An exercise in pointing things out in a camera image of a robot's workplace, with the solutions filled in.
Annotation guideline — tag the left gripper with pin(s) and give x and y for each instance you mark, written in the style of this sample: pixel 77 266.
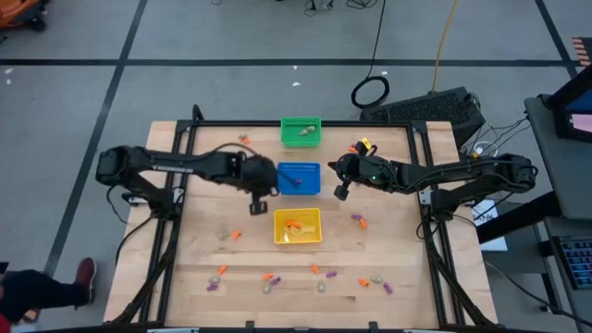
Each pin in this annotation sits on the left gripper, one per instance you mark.
pixel 259 176

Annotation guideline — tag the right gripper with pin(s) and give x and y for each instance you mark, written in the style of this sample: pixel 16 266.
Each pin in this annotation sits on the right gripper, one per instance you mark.
pixel 365 171

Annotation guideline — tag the grey desk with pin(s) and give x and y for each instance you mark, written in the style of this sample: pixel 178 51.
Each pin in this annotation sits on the grey desk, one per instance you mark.
pixel 573 185
pixel 573 305

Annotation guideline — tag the black monitor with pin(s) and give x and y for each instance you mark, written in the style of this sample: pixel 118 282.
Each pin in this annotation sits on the black monitor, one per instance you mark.
pixel 562 99

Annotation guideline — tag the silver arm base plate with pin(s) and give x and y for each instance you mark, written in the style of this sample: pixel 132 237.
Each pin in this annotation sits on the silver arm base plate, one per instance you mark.
pixel 424 198
pixel 135 200

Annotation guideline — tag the white printed paper sheet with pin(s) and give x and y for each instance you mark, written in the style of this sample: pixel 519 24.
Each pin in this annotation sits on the white printed paper sheet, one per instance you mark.
pixel 494 243

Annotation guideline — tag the yellow plastic basket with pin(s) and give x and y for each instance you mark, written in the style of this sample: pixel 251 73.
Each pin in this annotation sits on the yellow plastic basket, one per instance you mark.
pixel 305 236

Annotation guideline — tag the black keyboard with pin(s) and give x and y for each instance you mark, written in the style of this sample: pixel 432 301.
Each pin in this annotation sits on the black keyboard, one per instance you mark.
pixel 425 111

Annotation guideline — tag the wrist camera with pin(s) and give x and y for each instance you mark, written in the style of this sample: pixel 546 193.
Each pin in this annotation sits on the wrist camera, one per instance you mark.
pixel 258 208
pixel 342 192

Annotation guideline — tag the person's shoe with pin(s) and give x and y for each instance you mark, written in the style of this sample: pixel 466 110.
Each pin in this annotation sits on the person's shoe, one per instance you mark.
pixel 85 277

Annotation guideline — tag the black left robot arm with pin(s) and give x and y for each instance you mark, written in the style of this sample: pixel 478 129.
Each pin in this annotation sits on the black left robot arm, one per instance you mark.
pixel 176 166

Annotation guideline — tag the orange wheeled machine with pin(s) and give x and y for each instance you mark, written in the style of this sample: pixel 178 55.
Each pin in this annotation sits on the orange wheeled machine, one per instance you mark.
pixel 14 11

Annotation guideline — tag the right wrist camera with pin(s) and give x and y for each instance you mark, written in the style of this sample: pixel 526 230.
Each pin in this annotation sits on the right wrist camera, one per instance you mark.
pixel 342 192

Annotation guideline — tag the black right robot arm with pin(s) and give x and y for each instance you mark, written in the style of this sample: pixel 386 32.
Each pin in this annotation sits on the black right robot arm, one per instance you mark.
pixel 462 176

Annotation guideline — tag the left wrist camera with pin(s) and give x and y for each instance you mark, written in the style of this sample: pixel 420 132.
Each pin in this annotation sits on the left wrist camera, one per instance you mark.
pixel 258 208

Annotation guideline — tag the black desk crossbar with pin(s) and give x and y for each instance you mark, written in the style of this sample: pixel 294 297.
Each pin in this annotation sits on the black desk crossbar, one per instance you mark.
pixel 518 217

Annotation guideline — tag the person's leg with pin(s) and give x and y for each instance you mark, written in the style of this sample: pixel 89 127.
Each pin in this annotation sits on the person's leg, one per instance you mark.
pixel 37 289

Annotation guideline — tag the green plastic basket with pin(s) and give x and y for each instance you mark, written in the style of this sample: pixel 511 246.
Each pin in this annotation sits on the green plastic basket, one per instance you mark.
pixel 300 141

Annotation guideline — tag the blue plastic basket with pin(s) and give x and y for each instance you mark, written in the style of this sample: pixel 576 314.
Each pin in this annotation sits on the blue plastic basket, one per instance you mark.
pixel 307 171

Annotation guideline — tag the backlit keyboard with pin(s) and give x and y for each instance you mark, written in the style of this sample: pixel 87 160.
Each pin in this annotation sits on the backlit keyboard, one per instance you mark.
pixel 578 259

